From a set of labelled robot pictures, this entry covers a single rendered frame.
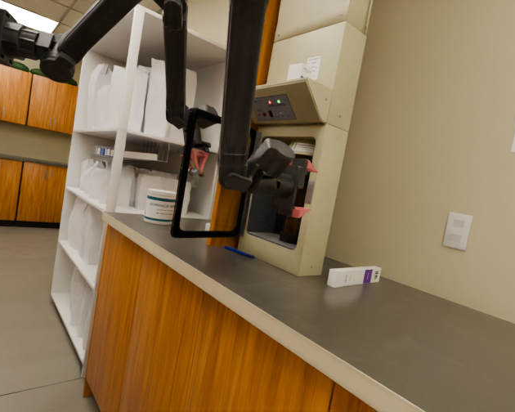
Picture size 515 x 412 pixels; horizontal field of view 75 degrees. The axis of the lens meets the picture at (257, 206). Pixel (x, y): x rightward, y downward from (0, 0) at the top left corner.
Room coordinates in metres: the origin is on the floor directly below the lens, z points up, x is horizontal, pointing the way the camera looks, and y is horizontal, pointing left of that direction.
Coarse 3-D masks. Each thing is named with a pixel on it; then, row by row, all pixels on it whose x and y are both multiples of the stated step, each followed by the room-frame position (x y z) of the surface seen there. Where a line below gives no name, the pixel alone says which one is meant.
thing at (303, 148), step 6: (294, 144) 1.15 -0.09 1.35; (300, 144) 1.13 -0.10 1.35; (306, 144) 1.12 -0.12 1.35; (312, 144) 1.12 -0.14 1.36; (294, 150) 1.13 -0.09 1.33; (300, 150) 1.12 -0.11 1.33; (306, 150) 1.11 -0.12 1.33; (312, 150) 1.11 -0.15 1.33; (300, 156) 1.27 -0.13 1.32; (306, 156) 1.27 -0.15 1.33; (312, 156) 1.27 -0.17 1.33
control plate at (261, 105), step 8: (264, 96) 1.11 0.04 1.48; (272, 96) 1.08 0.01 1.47; (280, 96) 1.06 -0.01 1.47; (256, 104) 1.17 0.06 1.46; (264, 104) 1.14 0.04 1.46; (272, 104) 1.11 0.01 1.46; (280, 104) 1.08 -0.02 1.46; (288, 104) 1.06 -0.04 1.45; (256, 112) 1.19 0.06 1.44; (264, 112) 1.16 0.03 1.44; (272, 112) 1.13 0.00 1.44; (288, 112) 1.08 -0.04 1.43; (264, 120) 1.19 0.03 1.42; (272, 120) 1.16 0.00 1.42
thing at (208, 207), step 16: (208, 128) 1.07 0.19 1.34; (192, 144) 1.03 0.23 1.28; (208, 144) 1.08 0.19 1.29; (192, 160) 1.04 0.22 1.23; (208, 160) 1.09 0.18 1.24; (192, 176) 1.04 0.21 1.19; (208, 176) 1.09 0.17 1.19; (192, 192) 1.05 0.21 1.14; (208, 192) 1.10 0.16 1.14; (224, 192) 1.16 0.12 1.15; (240, 192) 1.22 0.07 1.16; (192, 208) 1.06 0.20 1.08; (208, 208) 1.11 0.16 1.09; (224, 208) 1.17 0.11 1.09; (192, 224) 1.07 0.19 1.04; (208, 224) 1.12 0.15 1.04; (224, 224) 1.18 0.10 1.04
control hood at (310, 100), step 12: (264, 84) 1.09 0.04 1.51; (276, 84) 1.04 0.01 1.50; (288, 84) 1.01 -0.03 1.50; (300, 84) 0.97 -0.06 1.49; (312, 84) 0.96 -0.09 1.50; (288, 96) 1.04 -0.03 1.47; (300, 96) 1.00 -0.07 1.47; (312, 96) 0.97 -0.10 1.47; (324, 96) 1.00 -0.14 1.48; (300, 108) 1.03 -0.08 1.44; (312, 108) 1.00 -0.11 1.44; (324, 108) 1.01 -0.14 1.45; (276, 120) 1.15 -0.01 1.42; (288, 120) 1.11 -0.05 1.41; (300, 120) 1.07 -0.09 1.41; (312, 120) 1.03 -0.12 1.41; (324, 120) 1.01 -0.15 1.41
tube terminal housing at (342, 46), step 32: (320, 32) 1.09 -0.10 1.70; (352, 32) 1.05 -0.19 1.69; (288, 64) 1.19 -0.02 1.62; (320, 64) 1.07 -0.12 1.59; (352, 64) 1.06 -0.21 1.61; (352, 96) 1.08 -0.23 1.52; (288, 128) 1.14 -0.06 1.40; (320, 128) 1.04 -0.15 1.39; (320, 160) 1.02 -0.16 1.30; (320, 192) 1.04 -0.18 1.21; (320, 224) 1.06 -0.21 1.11; (256, 256) 1.18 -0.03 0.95; (288, 256) 1.06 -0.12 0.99; (320, 256) 1.08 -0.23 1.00
